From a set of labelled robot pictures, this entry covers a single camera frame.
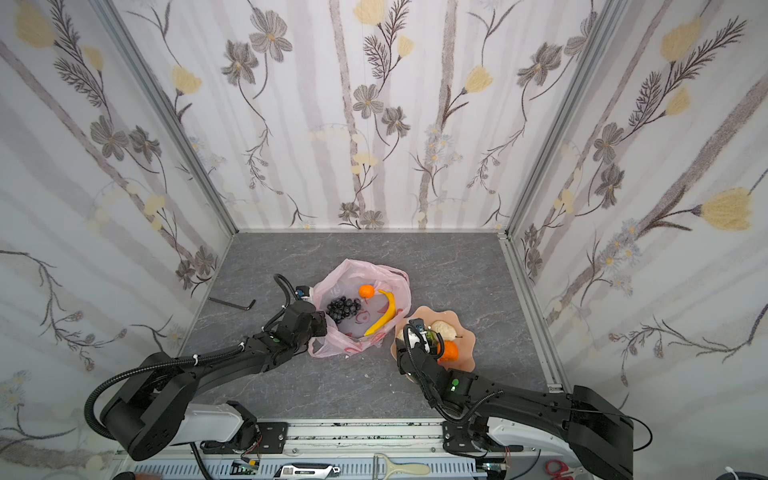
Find cream fake pear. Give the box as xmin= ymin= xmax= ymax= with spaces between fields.
xmin=430 ymin=321 xmax=458 ymax=341

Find yellow fake banana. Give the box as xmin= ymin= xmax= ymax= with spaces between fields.
xmin=365 ymin=289 xmax=397 ymax=337

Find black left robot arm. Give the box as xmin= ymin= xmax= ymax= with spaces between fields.
xmin=84 ymin=300 xmax=327 ymax=461

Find silver black utility knife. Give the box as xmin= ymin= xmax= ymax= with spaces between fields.
xmin=273 ymin=463 xmax=341 ymax=479

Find dark hex key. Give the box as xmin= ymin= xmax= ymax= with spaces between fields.
xmin=207 ymin=297 xmax=256 ymax=311

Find small orange fake fruit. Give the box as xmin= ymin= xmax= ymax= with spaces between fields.
xmin=358 ymin=284 xmax=376 ymax=301

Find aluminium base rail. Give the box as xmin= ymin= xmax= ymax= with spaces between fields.
xmin=105 ymin=418 xmax=601 ymax=479

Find pink plastic bag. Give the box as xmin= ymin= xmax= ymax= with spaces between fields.
xmin=308 ymin=259 xmax=412 ymax=358

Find dark fake grape bunch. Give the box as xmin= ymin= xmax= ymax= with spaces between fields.
xmin=325 ymin=296 xmax=362 ymax=324

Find red handled scissors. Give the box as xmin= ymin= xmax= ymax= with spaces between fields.
xmin=544 ymin=459 xmax=587 ymax=480

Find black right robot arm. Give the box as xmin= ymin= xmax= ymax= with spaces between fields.
xmin=395 ymin=339 xmax=634 ymax=479

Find pink scalloped plate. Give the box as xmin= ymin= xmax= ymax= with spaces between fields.
xmin=390 ymin=306 xmax=476 ymax=372

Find orange fake tangerine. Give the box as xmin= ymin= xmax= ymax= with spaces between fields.
xmin=438 ymin=340 xmax=460 ymax=363

